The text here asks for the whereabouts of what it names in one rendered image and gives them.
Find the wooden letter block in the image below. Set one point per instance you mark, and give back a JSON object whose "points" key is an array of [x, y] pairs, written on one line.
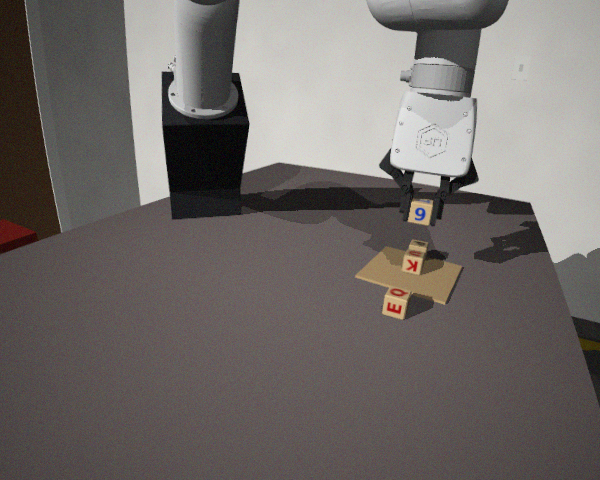
{"points": [[396, 302], [413, 262], [420, 211], [419, 246]]}

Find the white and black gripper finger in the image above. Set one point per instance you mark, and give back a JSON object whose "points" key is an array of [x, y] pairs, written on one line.
{"points": [[448, 187], [404, 181]]}

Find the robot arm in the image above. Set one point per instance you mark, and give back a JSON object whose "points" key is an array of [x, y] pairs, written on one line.
{"points": [[445, 58]]}

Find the tan flat mat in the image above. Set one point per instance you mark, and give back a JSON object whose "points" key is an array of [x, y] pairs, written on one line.
{"points": [[435, 282]]}

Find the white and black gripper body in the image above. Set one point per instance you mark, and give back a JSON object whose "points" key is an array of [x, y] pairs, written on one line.
{"points": [[443, 144]]}

